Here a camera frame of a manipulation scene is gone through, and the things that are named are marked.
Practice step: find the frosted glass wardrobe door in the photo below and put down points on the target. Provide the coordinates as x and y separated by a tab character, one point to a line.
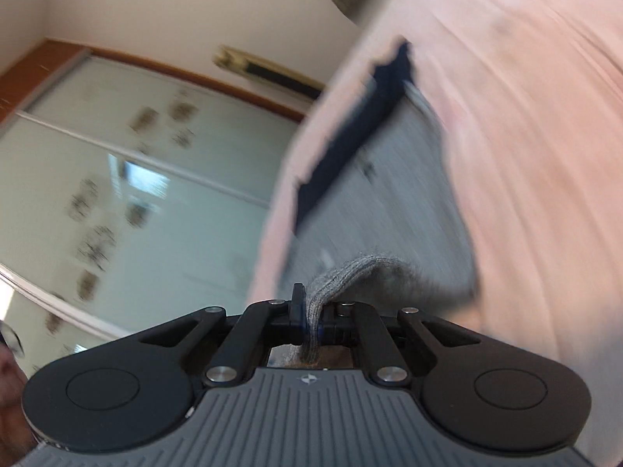
146	204

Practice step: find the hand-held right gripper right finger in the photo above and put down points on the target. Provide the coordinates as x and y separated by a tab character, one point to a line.
340	333

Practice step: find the brown wooden door frame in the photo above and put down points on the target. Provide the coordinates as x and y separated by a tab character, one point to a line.
29	73

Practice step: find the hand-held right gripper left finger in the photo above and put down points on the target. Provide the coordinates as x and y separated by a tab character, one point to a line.
298	311

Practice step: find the pink bed sheet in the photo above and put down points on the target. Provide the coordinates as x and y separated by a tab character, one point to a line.
535	155

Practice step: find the gold tower fan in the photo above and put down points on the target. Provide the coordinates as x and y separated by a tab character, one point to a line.
272	70

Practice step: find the grey sweater with navy sleeves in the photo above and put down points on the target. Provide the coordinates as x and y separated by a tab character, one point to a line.
389	194

